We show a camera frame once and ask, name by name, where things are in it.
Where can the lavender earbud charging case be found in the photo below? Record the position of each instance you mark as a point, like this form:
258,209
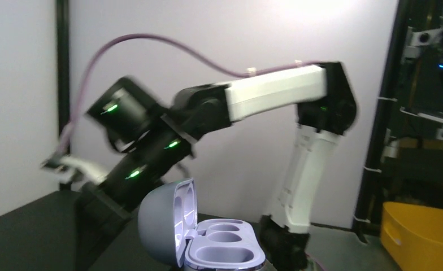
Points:
172,234

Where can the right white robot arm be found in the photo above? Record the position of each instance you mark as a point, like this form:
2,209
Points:
157,138

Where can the yellow plastic bin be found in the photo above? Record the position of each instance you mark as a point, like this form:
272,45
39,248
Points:
413,235

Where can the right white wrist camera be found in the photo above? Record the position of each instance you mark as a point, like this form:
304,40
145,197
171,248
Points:
72,169

